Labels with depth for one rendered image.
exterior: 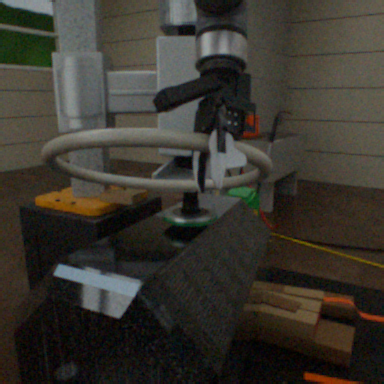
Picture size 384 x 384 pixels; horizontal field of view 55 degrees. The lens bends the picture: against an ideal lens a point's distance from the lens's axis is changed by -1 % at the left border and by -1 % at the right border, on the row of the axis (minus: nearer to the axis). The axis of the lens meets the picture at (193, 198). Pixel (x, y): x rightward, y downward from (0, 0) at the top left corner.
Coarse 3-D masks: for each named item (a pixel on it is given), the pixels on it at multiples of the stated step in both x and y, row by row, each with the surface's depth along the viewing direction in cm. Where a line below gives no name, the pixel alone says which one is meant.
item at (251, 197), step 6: (240, 168) 327; (240, 174) 328; (258, 186) 316; (234, 192) 317; (240, 192) 314; (246, 192) 311; (252, 192) 312; (258, 192) 317; (246, 198) 307; (252, 198) 308; (258, 198) 315; (252, 204) 310; (258, 204) 317; (252, 210) 308; (258, 210) 318; (258, 216) 320
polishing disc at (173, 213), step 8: (168, 208) 157; (176, 208) 157; (200, 208) 157; (208, 208) 157; (168, 216) 147; (176, 216) 147; (184, 216) 147; (192, 216) 147; (200, 216) 147; (208, 216) 147
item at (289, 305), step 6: (264, 294) 216; (270, 294) 217; (264, 300) 210; (270, 300) 210; (276, 300) 210; (282, 300) 210; (288, 300) 210; (276, 306) 205; (282, 306) 204; (288, 306) 204; (294, 306) 204; (294, 312) 199
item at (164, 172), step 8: (168, 160) 132; (176, 160) 143; (160, 168) 113; (168, 168) 125; (176, 168) 143; (152, 176) 104; (160, 176) 110; (168, 176) 124; (176, 176) 125; (184, 176) 125; (192, 176) 103; (184, 192) 104; (192, 192) 104
